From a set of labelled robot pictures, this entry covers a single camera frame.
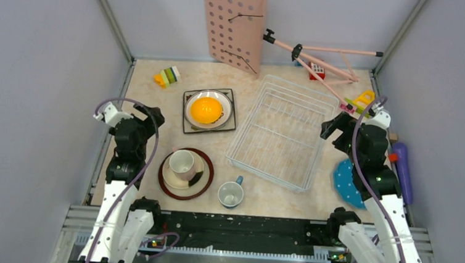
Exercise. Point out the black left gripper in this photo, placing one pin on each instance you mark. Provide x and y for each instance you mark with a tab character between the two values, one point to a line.
154	118

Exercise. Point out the pink tripod stand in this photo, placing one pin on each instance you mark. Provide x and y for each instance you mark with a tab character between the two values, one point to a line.
297	54

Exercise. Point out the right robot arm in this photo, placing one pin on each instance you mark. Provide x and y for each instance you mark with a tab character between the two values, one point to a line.
366	145

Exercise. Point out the blue floral mug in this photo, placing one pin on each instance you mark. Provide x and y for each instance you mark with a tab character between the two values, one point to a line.
231	194

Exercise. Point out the pink toy brick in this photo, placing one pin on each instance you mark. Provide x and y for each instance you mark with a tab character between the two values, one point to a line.
348	108

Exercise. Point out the blue polka dot plate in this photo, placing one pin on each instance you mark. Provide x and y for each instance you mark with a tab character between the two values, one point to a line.
343	184

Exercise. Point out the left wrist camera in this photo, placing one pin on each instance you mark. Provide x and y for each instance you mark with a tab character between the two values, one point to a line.
111	115

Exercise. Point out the square black-rimmed plate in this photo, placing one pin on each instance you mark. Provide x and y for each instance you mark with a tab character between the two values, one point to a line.
230	124

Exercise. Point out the dark red round plate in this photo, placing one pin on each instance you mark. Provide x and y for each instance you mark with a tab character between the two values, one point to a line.
199	188

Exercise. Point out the white wire dish rack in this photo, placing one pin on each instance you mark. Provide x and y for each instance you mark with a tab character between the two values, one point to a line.
279	139

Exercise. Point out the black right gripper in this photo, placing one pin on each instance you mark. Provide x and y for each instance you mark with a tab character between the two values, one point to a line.
344	122

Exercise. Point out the yellow toy frame block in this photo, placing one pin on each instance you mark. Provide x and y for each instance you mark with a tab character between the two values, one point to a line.
364	99

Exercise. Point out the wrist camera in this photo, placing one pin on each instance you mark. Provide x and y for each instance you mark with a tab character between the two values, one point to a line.
111	115
381	119

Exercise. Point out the round printed white plate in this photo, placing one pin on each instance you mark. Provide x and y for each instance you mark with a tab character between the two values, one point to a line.
228	109

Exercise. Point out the pink white mug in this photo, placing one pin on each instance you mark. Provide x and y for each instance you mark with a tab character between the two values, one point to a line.
182	164

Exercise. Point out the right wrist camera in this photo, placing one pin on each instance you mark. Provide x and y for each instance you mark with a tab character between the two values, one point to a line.
381	119

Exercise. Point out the red white toy block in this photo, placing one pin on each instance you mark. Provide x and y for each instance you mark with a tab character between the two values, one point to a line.
318	70

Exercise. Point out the purple flashlight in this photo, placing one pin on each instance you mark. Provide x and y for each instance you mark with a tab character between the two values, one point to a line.
399	157

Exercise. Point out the small wooden cube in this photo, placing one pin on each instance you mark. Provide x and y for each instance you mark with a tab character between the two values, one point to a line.
393	138

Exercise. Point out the yellow green toy block stack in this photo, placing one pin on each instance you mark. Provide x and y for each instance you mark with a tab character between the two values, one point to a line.
167	76

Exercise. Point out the pink pegboard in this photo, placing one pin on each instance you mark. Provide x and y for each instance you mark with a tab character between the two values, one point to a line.
235	31

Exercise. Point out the yellow ribbed bowl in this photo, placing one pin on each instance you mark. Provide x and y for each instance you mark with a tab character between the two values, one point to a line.
206	110

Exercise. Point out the green toy brick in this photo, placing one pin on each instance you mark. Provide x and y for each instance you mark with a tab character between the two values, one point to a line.
359	110

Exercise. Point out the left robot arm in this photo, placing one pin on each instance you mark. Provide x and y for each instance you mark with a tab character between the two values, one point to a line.
123	220

